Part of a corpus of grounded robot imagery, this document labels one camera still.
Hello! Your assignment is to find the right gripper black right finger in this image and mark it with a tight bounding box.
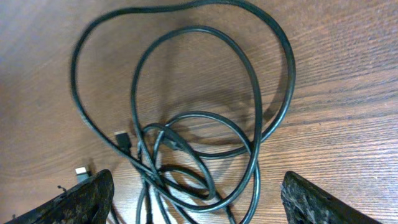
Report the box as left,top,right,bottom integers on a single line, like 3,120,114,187
281,171,379,224

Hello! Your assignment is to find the black cable bundle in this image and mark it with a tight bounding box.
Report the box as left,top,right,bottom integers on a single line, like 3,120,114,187
70,0,297,224

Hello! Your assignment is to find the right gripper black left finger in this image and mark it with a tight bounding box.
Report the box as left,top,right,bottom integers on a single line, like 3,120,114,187
7,169,114,224

